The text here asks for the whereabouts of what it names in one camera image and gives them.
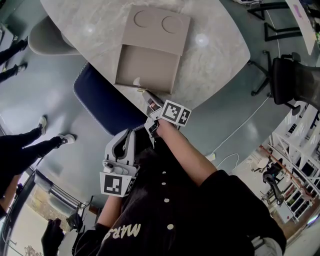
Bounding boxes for person's black shirt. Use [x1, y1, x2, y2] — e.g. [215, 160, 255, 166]
[72, 127, 287, 256]

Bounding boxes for dark blue padded chair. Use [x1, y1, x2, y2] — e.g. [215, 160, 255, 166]
[72, 61, 148, 137]

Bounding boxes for person's left forearm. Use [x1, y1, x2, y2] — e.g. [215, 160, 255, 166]
[95, 196, 125, 232]

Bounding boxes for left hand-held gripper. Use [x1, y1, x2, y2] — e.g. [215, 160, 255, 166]
[98, 128, 140, 199]

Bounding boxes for person's right forearm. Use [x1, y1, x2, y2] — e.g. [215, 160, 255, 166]
[156, 119, 219, 188]

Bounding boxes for white desk with black legs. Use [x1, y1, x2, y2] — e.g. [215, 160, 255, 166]
[246, 0, 320, 56]

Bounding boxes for beige shell chair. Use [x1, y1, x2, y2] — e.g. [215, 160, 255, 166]
[27, 15, 83, 56]

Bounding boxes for white floor cable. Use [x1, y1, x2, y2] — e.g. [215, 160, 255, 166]
[211, 96, 271, 157]

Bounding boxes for purple flat item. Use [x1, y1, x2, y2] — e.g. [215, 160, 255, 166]
[293, 3, 305, 20]

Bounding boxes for small potted flowers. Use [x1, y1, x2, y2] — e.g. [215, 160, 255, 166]
[311, 21, 320, 46]

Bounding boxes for person's right hand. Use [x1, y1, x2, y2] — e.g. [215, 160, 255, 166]
[147, 102, 161, 114]

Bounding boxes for beige drawer box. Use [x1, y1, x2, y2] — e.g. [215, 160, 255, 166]
[121, 4, 193, 57]

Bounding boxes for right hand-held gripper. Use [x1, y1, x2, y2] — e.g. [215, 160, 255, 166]
[141, 89, 193, 149]

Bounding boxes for white shelving rack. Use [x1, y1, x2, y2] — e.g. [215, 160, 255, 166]
[259, 99, 320, 225]

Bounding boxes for black mesh office chair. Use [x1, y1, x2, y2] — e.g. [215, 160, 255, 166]
[251, 51, 320, 116]

